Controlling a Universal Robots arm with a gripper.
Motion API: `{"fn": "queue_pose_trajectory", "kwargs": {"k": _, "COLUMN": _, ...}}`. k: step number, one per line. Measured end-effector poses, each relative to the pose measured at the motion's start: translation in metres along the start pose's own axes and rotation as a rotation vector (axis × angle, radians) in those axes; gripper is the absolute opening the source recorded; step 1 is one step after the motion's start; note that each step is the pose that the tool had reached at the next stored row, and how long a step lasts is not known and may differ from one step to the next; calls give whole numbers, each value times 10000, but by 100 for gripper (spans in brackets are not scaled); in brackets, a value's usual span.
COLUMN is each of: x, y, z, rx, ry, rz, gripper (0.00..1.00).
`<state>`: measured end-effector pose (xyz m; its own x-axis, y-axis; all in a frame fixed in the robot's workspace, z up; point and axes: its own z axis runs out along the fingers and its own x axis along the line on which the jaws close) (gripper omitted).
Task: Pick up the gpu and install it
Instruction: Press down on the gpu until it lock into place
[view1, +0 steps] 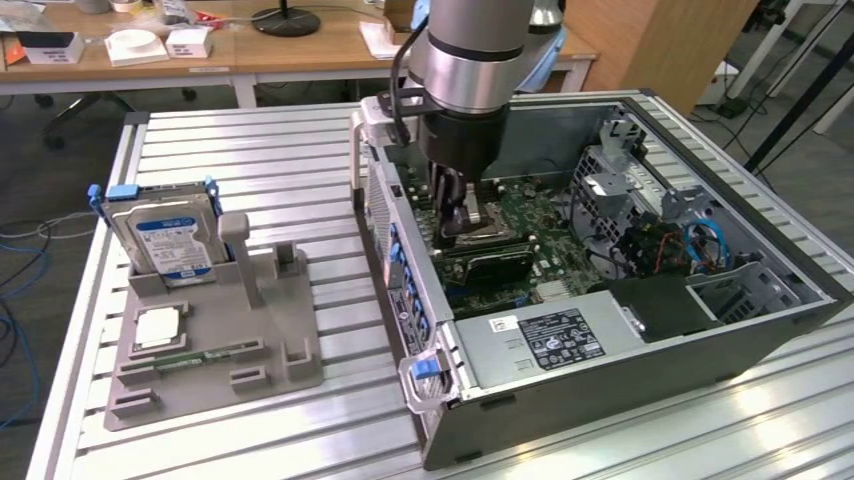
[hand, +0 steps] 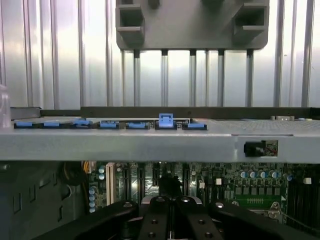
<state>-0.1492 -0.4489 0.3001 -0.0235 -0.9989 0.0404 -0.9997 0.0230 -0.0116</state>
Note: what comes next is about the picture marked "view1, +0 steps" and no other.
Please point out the wooden desk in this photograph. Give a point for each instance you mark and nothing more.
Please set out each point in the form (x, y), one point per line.
(301, 55)

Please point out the white table frame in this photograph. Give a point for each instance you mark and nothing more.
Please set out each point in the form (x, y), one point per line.
(768, 45)

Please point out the perforated metal drive cage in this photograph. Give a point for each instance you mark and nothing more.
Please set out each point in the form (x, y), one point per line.
(614, 200)

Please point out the small white cardboard box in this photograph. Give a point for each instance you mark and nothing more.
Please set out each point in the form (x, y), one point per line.
(189, 44)

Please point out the black power adapter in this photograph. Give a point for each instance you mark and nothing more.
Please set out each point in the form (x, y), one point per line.
(734, 108)

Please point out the black slanted pole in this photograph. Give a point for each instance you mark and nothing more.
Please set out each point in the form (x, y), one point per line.
(798, 107)

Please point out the low-profile Nvidia graphics card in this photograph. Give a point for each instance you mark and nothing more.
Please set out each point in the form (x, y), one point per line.
(501, 267)

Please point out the white box with round rim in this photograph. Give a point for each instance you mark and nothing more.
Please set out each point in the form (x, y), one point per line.
(137, 47)

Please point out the silver CPU socket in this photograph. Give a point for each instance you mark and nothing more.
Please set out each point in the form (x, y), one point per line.
(494, 232)

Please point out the grey plastic parts rack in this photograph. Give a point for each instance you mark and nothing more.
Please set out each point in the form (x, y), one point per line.
(201, 395)

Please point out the black plastic shroud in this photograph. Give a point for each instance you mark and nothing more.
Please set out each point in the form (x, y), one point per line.
(661, 310)

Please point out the black round lamp base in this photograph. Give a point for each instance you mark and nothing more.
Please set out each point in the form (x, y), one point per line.
(287, 24)

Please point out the brown cardboard box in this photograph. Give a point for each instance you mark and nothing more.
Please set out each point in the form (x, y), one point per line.
(399, 15)

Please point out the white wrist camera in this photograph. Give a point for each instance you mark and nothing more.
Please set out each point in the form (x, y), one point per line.
(381, 120)

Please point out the white box with black top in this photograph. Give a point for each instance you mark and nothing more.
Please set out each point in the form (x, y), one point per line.
(50, 47)

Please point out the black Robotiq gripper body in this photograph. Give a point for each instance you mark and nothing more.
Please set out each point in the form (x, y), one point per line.
(464, 140)

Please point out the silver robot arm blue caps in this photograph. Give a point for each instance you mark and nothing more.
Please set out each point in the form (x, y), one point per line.
(468, 50)

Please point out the grey power supply unit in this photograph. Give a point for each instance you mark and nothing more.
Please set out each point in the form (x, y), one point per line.
(488, 345)

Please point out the silver chipset heatsink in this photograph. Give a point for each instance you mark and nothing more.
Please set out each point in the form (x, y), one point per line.
(550, 291)

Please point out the black office chair base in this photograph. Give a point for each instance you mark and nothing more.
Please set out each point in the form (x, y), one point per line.
(94, 107)

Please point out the silver CPU chip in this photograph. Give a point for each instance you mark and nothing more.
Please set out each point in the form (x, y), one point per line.
(157, 327)

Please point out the green motherboard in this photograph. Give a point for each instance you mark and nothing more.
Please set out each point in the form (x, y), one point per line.
(554, 225)

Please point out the blue case latch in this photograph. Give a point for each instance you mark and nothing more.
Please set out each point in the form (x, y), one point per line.
(423, 370)

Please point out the grey cup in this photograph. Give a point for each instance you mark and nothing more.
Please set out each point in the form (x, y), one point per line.
(91, 6)

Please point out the white paper stack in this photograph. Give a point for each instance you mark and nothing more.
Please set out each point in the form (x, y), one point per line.
(381, 42)

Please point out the wooden cabinet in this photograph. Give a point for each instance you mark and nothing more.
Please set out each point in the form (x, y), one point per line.
(661, 50)

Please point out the open grey PC case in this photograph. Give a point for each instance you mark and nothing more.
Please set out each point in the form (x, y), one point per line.
(601, 400)

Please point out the orange box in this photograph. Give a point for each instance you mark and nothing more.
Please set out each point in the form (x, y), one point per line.
(15, 54)

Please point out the silver disk bay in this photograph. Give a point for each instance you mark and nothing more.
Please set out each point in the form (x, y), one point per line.
(741, 295)

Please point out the green RAM stick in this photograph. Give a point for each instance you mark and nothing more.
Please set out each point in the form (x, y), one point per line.
(201, 357)

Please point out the hard disk with blue caddy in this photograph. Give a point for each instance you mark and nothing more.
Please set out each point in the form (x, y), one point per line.
(167, 240)

